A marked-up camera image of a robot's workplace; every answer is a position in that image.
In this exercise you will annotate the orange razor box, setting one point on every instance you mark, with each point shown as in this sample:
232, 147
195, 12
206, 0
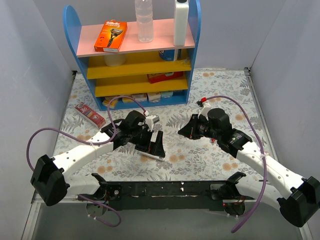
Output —
111, 36

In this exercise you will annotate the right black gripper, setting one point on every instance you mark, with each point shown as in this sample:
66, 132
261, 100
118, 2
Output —
196, 127

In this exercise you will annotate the red toothpaste box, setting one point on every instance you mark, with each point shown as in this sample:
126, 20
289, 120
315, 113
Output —
90, 115

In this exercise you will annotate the blue wooden shelf unit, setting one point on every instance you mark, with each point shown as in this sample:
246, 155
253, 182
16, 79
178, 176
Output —
141, 58

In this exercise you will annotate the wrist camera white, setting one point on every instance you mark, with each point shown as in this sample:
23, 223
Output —
204, 107
150, 120

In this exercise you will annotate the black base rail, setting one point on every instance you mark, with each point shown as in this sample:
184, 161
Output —
172, 195

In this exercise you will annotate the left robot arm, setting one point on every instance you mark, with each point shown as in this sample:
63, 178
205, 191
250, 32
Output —
53, 177

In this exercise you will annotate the white plastic bottle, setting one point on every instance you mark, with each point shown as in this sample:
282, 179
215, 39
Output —
181, 12

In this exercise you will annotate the blue round tin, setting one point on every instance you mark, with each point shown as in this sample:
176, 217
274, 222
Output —
169, 55

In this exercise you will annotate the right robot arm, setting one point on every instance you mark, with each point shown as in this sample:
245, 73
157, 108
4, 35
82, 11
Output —
296, 197

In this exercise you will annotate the clear plastic bottle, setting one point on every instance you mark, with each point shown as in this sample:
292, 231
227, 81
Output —
144, 19

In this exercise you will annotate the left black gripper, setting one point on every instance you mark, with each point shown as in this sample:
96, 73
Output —
149, 141

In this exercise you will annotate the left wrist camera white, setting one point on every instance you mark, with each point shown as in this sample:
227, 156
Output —
150, 120

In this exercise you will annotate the red white remote control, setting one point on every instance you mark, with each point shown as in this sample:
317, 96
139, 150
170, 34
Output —
154, 157

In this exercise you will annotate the yellow small box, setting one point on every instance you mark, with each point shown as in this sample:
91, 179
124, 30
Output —
109, 101

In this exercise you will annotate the light blue small box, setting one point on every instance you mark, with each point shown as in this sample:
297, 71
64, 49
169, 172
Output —
166, 94

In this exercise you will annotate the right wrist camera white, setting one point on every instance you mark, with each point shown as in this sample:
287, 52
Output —
204, 107

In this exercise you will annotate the floral table mat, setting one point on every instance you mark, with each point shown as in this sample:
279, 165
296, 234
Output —
186, 159

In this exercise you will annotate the red flat box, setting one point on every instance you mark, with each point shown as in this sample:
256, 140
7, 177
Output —
160, 77

